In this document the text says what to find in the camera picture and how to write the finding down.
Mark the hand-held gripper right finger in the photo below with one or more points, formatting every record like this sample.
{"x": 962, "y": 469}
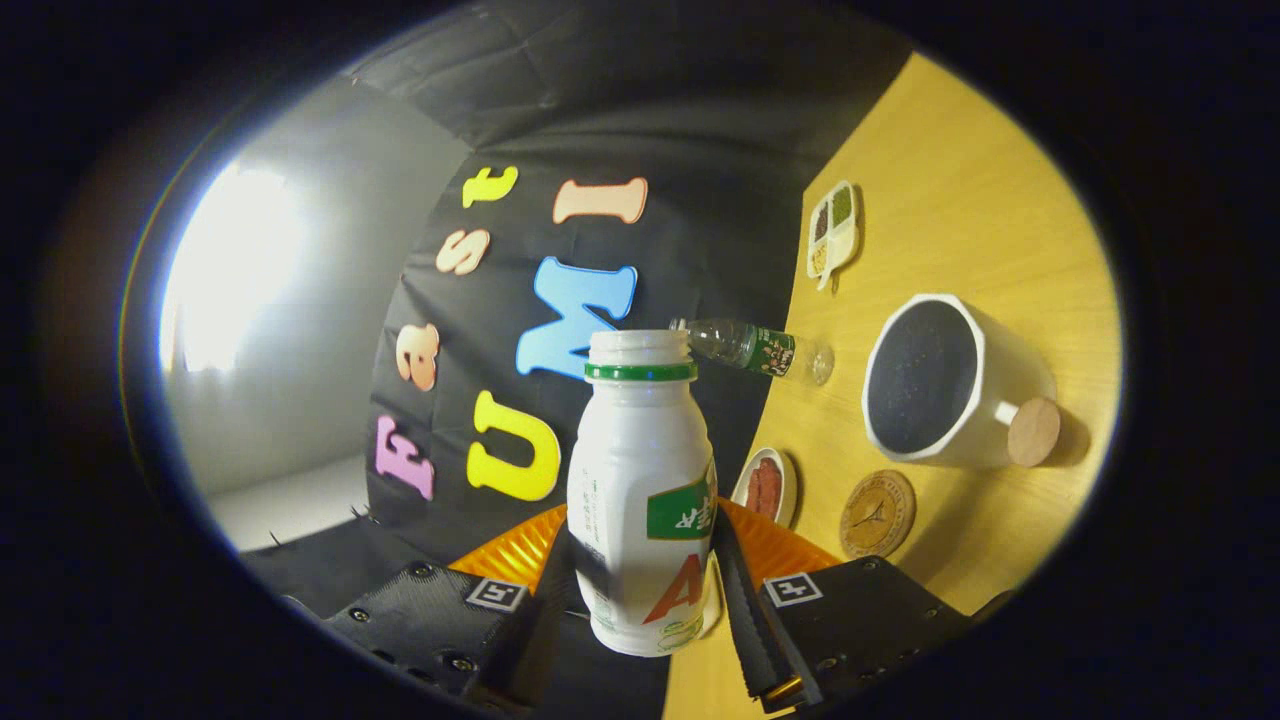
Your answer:
{"x": 738, "y": 610}

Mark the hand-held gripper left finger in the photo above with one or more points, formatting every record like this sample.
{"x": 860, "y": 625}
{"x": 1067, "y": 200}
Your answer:
{"x": 540, "y": 630}

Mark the round cork coaster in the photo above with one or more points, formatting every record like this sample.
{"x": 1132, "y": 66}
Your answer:
{"x": 877, "y": 514}

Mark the white juice bottle green label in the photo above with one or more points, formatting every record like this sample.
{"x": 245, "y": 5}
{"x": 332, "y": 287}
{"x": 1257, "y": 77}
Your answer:
{"x": 630, "y": 450}

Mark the clear plastic water bottle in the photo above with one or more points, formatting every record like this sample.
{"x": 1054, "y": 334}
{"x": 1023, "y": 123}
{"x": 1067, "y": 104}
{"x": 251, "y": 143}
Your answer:
{"x": 760, "y": 350}

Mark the red sausage pieces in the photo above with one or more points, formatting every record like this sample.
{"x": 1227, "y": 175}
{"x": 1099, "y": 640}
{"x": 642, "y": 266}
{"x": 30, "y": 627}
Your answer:
{"x": 764, "y": 487}

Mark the round white plate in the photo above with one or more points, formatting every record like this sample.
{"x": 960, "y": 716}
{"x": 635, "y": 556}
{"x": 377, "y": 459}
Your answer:
{"x": 790, "y": 480}

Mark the pile of yellow beans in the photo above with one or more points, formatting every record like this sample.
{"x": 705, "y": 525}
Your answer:
{"x": 819, "y": 257}

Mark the white divided tray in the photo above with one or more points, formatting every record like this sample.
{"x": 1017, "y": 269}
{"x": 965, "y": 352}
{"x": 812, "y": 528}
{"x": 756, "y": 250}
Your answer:
{"x": 843, "y": 240}

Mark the pile of dark beans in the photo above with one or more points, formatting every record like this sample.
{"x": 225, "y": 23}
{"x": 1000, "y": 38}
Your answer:
{"x": 821, "y": 222}

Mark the pile of green beans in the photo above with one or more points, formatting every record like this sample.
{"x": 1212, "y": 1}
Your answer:
{"x": 842, "y": 203}

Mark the black backdrop cloth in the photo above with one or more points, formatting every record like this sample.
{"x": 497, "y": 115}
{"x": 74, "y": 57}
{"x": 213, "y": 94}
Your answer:
{"x": 700, "y": 120}

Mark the wooden table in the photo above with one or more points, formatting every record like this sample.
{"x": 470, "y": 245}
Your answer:
{"x": 950, "y": 150}

